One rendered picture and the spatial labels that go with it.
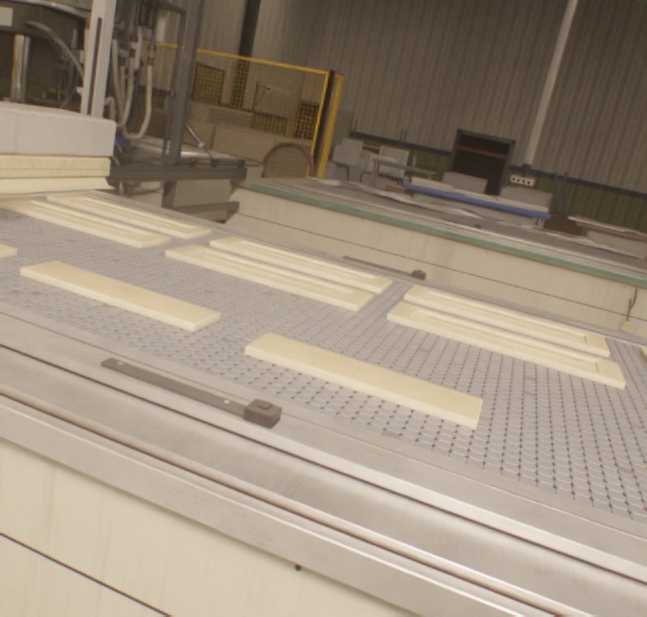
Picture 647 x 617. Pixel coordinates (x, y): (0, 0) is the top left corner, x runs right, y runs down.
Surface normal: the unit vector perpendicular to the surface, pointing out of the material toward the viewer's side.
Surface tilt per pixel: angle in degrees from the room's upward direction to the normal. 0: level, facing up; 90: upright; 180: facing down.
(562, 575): 0
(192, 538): 90
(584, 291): 90
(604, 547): 0
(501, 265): 90
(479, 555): 0
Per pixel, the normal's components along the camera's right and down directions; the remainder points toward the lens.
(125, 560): -0.33, 0.18
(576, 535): 0.20, -0.94
